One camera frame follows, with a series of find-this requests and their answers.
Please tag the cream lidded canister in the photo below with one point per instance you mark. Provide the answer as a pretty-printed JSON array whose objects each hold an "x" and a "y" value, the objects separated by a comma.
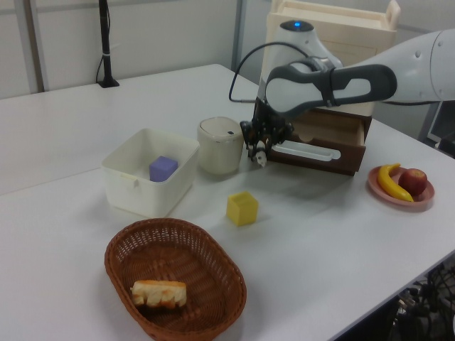
[{"x": 218, "y": 152}]

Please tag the black clamped pole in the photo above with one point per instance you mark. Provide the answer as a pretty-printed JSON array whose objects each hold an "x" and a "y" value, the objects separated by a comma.
[{"x": 104, "y": 42}]

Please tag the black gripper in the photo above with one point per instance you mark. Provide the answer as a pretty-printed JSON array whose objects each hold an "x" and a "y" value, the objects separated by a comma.
[{"x": 264, "y": 124}]

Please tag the yellow banana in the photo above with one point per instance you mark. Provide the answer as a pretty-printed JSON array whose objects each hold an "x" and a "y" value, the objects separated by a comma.
[{"x": 385, "y": 181}]

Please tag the small panda toy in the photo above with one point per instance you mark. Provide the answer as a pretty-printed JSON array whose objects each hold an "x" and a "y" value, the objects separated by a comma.
[{"x": 261, "y": 160}]

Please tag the yellow cube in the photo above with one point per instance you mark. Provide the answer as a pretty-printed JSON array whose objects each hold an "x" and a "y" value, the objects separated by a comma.
[{"x": 241, "y": 209}]

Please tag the dark brown cabinet frame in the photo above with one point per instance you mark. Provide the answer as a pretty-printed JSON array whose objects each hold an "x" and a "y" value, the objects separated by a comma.
[{"x": 368, "y": 124}]

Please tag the cream plastic cabinet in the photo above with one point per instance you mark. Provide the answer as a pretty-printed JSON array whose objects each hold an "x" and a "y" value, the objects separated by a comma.
[{"x": 355, "y": 39}]

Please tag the red apple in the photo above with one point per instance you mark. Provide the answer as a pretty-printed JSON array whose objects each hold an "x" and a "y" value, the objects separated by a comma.
[{"x": 413, "y": 181}]

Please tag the purple cube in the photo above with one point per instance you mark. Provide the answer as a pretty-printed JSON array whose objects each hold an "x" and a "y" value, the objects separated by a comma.
[{"x": 163, "y": 170}]

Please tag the brown wicker basket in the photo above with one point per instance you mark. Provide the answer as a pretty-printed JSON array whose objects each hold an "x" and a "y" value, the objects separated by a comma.
[{"x": 199, "y": 305}]

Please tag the toasted bread piece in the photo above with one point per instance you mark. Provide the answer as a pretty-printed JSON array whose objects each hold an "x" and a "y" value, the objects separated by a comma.
[{"x": 160, "y": 293}]

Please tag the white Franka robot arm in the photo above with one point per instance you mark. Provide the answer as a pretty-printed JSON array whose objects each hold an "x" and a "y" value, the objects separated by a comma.
[{"x": 355, "y": 81}]

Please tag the open wooden drawer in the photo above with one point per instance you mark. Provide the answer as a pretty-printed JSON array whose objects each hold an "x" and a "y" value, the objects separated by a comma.
[{"x": 320, "y": 135}]

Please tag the pink plate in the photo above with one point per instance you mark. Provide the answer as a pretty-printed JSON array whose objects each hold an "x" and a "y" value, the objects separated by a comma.
[{"x": 423, "y": 203}]

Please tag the white plastic bin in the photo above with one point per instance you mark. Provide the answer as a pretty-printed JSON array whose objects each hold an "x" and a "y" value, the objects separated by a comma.
[{"x": 149, "y": 195}]

